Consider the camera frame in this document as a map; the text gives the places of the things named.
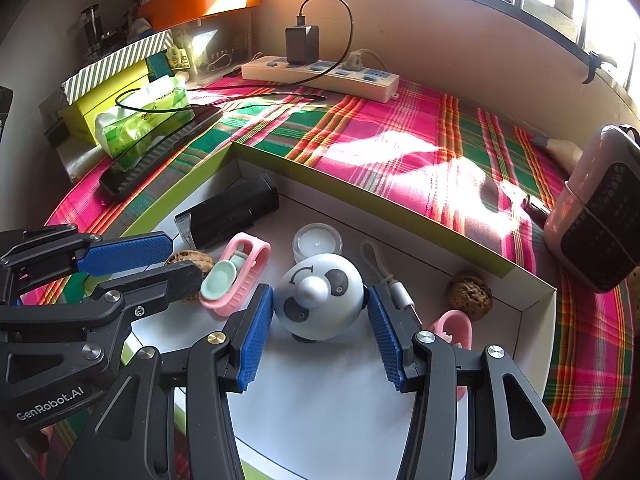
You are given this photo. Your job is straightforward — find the black window latch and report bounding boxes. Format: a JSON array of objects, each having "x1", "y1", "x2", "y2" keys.
[{"x1": 581, "y1": 51, "x2": 618, "y2": 84}]

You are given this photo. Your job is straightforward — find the pink ring-shaped clip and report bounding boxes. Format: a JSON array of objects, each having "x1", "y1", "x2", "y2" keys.
[{"x1": 427, "y1": 310, "x2": 473, "y2": 401}]

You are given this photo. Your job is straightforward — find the green and white cardboard box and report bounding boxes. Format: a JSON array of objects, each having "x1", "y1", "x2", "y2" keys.
[{"x1": 65, "y1": 141, "x2": 558, "y2": 480}]

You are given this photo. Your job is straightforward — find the yellow box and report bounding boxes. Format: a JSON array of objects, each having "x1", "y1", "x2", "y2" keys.
[{"x1": 57, "y1": 62, "x2": 151, "y2": 146}]

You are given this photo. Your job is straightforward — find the metal tumbler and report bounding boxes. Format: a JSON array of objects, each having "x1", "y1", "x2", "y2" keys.
[{"x1": 77, "y1": 4, "x2": 105, "y2": 58}]

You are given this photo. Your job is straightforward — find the black charging cable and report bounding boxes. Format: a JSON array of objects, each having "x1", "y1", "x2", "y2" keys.
[{"x1": 115, "y1": 0, "x2": 355, "y2": 113}]

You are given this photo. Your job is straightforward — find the black smartphone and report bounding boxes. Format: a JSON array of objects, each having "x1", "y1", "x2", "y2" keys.
[{"x1": 98, "y1": 105, "x2": 224, "y2": 198}]

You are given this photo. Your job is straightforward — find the brown walnut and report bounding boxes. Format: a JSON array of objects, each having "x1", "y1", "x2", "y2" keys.
[
  {"x1": 165, "y1": 249, "x2": 216, "y2": 303},
  {"x1": 446, "y1": 270, "x2": 493, "y2": 321}
]

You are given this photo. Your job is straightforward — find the plaid tablecloth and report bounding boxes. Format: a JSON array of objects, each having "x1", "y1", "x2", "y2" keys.
[{"x1": 20, "y1": 77, "x2": 640, "y2": 480}]

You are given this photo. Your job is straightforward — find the white round jar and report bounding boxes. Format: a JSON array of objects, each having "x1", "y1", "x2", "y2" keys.
[{"x1": 291, "y1": 223, "x2": 345, "y2": 263}]

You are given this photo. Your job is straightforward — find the white USB cable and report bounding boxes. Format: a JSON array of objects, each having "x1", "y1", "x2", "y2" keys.
[{"x1": 360, "y1": 241, "x2": 423, "y2": 328}]

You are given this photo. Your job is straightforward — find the white plug with cord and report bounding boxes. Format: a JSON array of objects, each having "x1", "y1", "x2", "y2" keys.
[{"x1": 345, "y1": 49, "x2": 388, "y2": 73}]

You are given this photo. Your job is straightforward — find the pink oblong case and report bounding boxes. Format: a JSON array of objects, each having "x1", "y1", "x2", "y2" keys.
[{"x1": 199, "y1": 232, "x2": 272, "y2": 317}]

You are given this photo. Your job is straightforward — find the black charger plug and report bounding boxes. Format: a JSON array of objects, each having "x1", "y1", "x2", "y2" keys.
[{"x1": 285, "y1": 25, "x2": 320, "y2": 67}]

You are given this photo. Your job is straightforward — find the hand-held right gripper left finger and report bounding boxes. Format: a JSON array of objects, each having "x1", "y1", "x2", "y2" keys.
[{"x1": 57, "y1": 282, "x2": 276, "y2": 480}]

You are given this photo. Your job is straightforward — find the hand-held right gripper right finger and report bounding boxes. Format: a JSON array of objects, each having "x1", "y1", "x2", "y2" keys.
[{"x1": 366, "y1": 284, "x2": 583, "y2": 480}]

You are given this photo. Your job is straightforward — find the white panda toy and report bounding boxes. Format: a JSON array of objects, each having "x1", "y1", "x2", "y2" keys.
[{"x1": 276, "y1": 253, "x2": 368, "y2": 343}]

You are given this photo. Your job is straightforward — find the white power strip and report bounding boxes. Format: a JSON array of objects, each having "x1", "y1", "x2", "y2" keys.
[{"x1": 241, "y1": 55, "x2": 401, "y2": 104}]

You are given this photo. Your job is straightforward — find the green tissue pack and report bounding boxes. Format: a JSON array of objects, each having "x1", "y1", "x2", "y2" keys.
[{"x1": 95, "y1": 75, "x2": 196, "y2": 158}]

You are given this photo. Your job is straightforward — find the dark green small box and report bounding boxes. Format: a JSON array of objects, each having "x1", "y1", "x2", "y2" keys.
[{"x1": 146, "y1": 52, "x2": 171, "y2": 82}]

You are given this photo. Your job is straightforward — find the small green printed packet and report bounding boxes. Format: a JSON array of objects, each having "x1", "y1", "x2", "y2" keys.
[{"x1": 167, "y1": 46, "x2": 193, "y2": 72}]

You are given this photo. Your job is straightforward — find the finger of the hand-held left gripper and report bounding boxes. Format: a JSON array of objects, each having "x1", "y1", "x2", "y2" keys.
[
  {"x1": 0, "y1": 224, "x2": 173, "y2": 306},
  {"x1": 0, "y1": 260, "x2": 203, "y2": 402}
]

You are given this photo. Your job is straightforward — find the striped gift box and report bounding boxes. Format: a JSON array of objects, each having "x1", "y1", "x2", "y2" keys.
[{"x1": 62, "y1": 30, "x2": 173, "y2": 106}]

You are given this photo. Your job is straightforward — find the black flashlight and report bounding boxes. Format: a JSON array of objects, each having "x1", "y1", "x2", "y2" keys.
[{"x1": 174, "y1": 172, "x2": 281, "y2": 250}]

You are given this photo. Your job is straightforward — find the beige cone with dark tip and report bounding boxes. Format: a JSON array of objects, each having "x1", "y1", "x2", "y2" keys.
[{"x1": 530, "y1": 132, "x2": 583, "y2": 173}]

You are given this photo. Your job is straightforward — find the pink desk fan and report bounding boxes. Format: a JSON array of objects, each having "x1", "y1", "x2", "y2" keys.
[{"x1": 543, "y1": 124, "x2": 640, "y2": 293}]

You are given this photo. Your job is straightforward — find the orange tray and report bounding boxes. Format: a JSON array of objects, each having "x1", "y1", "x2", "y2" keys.
[{"x1": 138, "y1": 0, "x2": 261, "y2": 31}]

